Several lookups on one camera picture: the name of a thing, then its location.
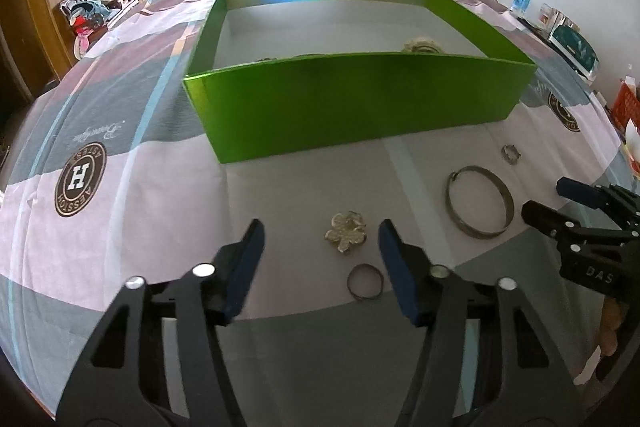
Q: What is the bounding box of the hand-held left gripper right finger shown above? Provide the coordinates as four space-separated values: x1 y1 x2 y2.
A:
377 219 586 427

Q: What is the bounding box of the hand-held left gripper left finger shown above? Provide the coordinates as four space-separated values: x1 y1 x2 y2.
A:
55 219 266 427

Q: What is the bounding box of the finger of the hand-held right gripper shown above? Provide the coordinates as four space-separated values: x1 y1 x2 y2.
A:
556 177 640 219
521 201 640 254

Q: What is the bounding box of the plain silver ring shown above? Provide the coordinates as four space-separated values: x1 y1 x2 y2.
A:
346 264 386 301

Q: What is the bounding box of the silver bangle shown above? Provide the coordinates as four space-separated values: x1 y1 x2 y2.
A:
446 165 516 239

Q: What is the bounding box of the pale flower brooch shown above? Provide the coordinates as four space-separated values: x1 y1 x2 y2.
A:
324 212 369 256

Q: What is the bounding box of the green cardboard box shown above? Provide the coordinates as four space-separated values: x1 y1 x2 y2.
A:
182 0 539 166

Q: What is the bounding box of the white wrist watch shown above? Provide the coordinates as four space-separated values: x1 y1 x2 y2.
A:
400 36 447 56

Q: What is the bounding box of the person's right hand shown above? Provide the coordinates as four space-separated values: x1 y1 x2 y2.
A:
597 294 629 359

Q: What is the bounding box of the red plastic basket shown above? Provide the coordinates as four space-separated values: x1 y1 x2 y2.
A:
611 79 640 130

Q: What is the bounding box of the striped printed tablecloth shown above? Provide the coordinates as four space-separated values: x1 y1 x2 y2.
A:
0 0 640 427

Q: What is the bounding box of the clear plastic box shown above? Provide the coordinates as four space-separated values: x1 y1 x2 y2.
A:
537 3 581 33

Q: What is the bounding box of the pile of colourful clothes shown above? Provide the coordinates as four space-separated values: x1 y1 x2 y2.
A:
67 0 114 34

